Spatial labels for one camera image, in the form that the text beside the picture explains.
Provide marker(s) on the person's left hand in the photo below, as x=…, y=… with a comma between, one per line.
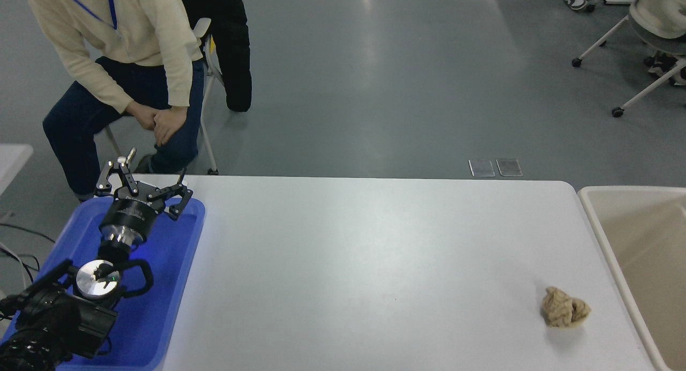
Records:
x=169, y=121

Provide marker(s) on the person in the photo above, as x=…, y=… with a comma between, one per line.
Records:
x=139, y=33

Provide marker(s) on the white rolling office chair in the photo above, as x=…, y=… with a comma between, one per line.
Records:
x=600, y=39

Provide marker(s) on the person's right hand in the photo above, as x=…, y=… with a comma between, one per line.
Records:
x=142, y=113

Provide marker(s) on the small silver metal knob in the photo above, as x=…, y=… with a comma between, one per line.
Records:
x=130, y=154

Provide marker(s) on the crumpled tan paper ball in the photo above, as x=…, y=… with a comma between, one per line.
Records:
x=563, y=308

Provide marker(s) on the clear floor plate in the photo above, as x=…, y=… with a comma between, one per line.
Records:
x=481, y=167
x=509, y=167

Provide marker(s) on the large pale dustbin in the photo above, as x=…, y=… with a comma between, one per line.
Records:
x=648, y=242

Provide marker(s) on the blue plastic tray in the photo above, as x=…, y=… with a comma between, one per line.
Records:
x=166, y=285

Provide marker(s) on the black jacket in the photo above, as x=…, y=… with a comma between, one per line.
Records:
x=233, y=49

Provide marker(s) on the grey and white sneaker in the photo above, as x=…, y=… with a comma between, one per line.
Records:
x=574, y=0

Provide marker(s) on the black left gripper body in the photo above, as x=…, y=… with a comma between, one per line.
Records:
x=130, y=214

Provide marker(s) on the black and white sneaker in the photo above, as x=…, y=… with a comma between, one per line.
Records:
x=662, y=65
x=680, y=76

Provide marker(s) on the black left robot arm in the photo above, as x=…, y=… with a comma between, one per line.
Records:
x=59, y=317

